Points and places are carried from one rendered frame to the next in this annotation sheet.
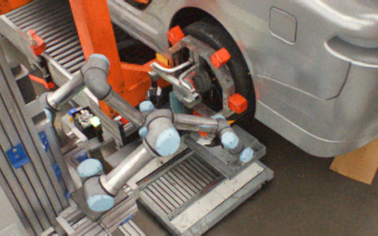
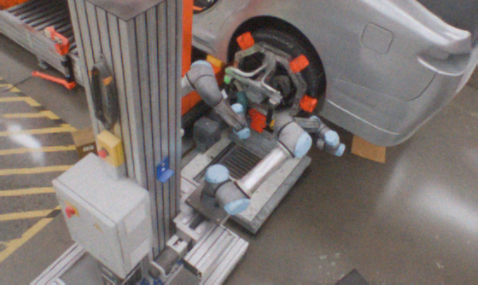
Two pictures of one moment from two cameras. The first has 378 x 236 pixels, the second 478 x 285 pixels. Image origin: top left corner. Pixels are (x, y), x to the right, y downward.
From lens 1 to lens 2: 1.03 m
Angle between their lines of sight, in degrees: 20
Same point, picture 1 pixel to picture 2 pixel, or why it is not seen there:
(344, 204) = (370, 181)
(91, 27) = not seen: hidden behind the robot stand
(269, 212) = (314, 194)
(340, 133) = (407, 127)
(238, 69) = (312, 72)
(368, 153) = not seen: hidden behind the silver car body
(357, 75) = (438, 82)
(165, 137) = (305, 142)
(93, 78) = (209, 86)
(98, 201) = (239, 205)
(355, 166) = (370, 148)
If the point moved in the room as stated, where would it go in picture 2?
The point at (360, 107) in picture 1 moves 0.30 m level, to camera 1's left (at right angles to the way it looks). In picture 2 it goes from (431, 106) to (388, 113)
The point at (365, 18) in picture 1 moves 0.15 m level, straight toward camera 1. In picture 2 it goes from (456, 37) to (463, 55)
